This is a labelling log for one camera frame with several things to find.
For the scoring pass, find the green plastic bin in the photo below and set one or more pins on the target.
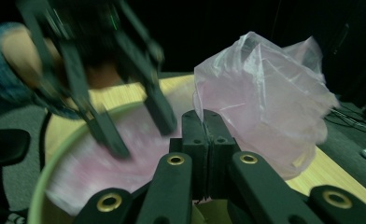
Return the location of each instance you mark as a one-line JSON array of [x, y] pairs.
[[52, 157]]

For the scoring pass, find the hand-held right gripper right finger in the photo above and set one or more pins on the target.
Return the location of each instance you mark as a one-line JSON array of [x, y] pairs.
[[221, 146]]

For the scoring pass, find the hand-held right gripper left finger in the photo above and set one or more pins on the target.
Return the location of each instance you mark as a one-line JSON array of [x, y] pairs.
[[195, 146]]

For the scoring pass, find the black chair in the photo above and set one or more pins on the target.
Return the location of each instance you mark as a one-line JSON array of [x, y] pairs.
[[3, 146]]

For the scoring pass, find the pink plastic bag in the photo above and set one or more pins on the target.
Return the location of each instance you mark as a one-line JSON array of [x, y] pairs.
[[265, 102]]

